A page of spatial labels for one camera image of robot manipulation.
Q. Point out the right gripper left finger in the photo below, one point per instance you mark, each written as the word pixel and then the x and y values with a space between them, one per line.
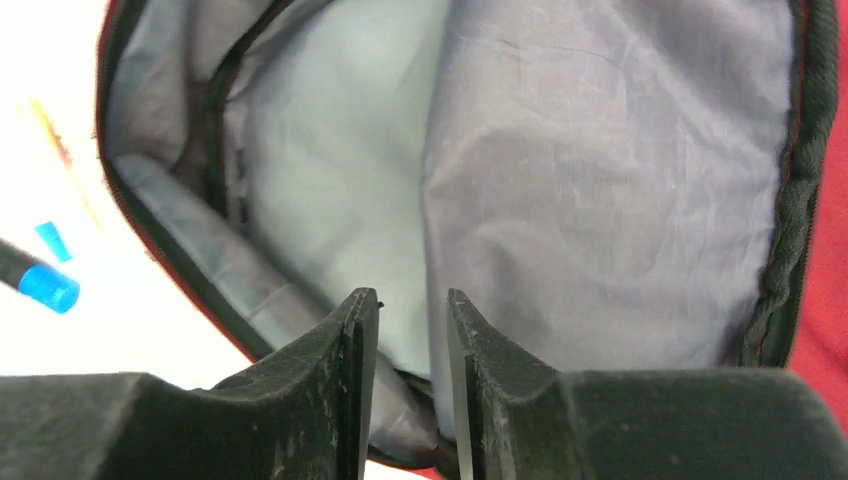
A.
pixel 300 413

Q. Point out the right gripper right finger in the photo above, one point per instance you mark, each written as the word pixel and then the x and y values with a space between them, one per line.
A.
pixel 518 418

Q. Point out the red backpack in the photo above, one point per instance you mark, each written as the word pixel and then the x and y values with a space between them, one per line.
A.
pixel 615 185

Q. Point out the blue white pen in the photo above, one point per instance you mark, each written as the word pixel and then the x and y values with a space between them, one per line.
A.
pixel 50 235

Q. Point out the black blue highlighter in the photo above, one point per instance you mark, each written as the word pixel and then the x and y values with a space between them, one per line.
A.
pixel 36 279

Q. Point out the yellow orange highlighter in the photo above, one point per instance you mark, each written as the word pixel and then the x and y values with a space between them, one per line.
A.
pixel 63 154

